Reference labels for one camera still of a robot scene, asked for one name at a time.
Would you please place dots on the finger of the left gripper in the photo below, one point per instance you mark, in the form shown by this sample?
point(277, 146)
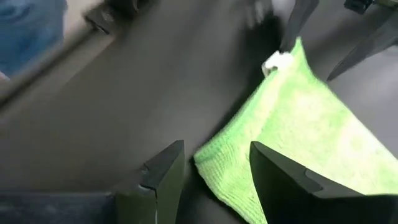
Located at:
point(298, 25)
point(367, 49)

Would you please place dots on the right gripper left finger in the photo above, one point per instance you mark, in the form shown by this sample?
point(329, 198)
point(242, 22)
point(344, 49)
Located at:
point(164, 186)

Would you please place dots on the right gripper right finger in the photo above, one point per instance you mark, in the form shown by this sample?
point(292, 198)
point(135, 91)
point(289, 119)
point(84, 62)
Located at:
point(286, 193)

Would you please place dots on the green microfiber towel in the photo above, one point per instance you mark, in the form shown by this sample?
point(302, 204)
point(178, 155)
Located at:
point(295, 124)

